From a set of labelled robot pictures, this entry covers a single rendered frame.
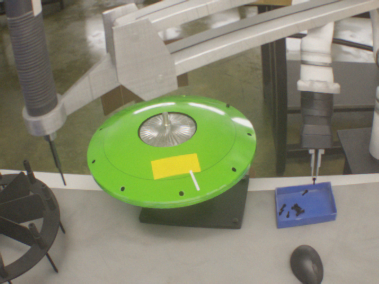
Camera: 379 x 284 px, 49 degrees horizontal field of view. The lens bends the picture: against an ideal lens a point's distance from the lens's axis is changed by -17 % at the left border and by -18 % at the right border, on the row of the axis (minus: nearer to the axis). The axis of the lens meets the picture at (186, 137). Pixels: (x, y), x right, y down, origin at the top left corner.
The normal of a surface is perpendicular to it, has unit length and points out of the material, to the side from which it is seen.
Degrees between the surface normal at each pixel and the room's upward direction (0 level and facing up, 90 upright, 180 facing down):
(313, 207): 0
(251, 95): 0
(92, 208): 0
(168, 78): 90
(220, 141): 14
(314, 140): 63
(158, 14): 8
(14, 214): 87
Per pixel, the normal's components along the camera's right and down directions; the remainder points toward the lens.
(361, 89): -0.09, -0.80
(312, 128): -0.21, 0.11
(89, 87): 0.35, 0.54
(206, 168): 0.11, -0.58
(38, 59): 0.63, 0.42
